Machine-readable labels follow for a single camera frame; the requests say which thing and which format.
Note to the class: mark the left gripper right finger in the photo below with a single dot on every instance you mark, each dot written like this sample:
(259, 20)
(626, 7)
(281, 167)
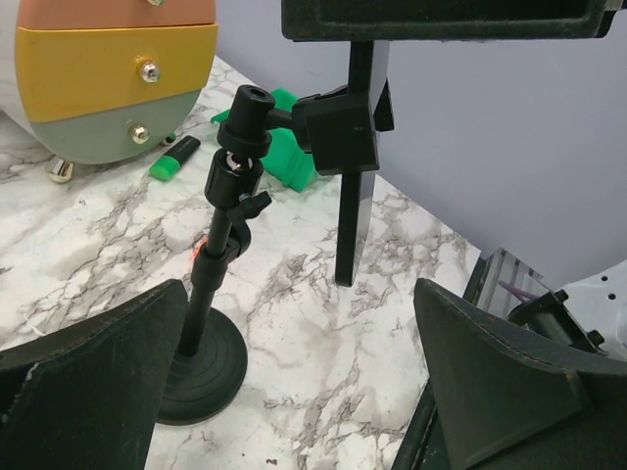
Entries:
(500, 396)

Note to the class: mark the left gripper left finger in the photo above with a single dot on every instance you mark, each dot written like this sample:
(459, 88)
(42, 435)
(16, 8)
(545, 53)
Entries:
(87, 396)

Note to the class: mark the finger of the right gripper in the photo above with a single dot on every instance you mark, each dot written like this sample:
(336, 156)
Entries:
(443, 20)

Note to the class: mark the tall black smartphone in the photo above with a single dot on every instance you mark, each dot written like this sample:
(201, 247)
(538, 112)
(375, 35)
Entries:
(377, 78)

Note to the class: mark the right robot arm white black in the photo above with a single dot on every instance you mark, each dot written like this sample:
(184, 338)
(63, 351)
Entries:
(585, 310)

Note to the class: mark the green plastic bin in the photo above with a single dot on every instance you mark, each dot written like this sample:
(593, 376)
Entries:
(285, 160)

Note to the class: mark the orange highlighter marker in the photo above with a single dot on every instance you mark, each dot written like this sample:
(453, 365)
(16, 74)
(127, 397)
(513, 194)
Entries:
(199, 248)

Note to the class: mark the green highlighter marker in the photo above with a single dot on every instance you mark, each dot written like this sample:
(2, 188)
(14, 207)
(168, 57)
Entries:
(174, 158)

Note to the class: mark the cream drawer cabinet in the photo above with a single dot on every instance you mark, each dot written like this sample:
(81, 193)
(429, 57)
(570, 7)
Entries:
(99, 82)

